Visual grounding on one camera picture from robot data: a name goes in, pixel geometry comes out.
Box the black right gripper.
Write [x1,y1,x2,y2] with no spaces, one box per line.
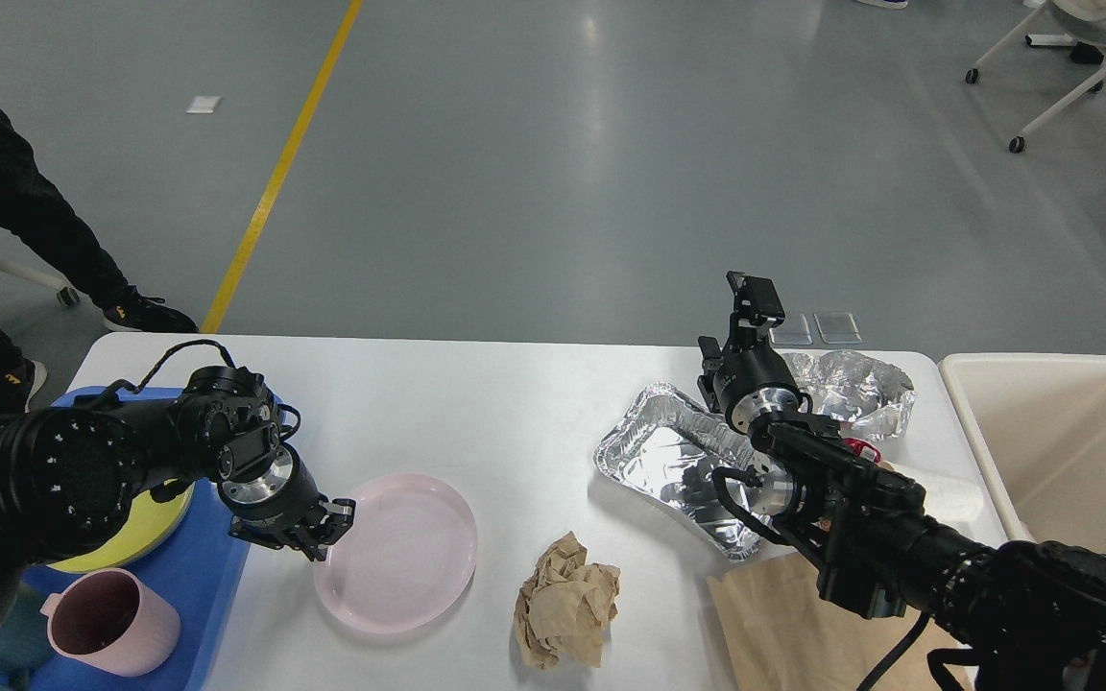
[697,272,804,433]

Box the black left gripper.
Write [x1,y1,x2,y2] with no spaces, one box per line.
[218,443,357,561]

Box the pink plate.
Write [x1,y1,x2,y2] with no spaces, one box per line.
[313,473,479,635]

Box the pink mug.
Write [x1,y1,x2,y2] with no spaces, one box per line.
[39,567,181,678]

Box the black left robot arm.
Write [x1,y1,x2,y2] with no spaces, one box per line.
[0,346,356,625]

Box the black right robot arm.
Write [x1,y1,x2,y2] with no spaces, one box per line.
[698,271,1106,690]

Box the left floor outlet cover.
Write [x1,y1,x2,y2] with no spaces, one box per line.
[771,312,815,346]

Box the floor outlet cover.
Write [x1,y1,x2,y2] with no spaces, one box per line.
[771,312,815,346]
[813,311,864,346]

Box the right floor outlet cover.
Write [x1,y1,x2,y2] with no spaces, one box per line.
[813,311,864,346]

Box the blue plastic tray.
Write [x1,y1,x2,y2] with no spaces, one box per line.
[0,386,285,691]

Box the rectangular aluminium foil tray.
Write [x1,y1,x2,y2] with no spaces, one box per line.
[593,383,769,561]

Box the crumpled aluminium foil container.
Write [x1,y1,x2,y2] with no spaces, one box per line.
[781,350,916,442]

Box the yellow plate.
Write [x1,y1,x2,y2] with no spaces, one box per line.
[48,486,196,574]

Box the crushed red can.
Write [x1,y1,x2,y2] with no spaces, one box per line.
[843,438,881,465]

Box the crumpled brown paper ball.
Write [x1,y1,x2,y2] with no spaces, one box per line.
[513,531,620,670]

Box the flat brown paper bag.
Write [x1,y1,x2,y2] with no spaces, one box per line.
[707,554,919,690]

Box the blue and yellow mug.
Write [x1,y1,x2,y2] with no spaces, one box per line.
[0,584,56,690]

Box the beige plastic bin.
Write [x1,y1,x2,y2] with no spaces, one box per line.
[939,353,1106,554]

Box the white rolling chair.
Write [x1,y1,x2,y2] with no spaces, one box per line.
[964,1,1106,155]

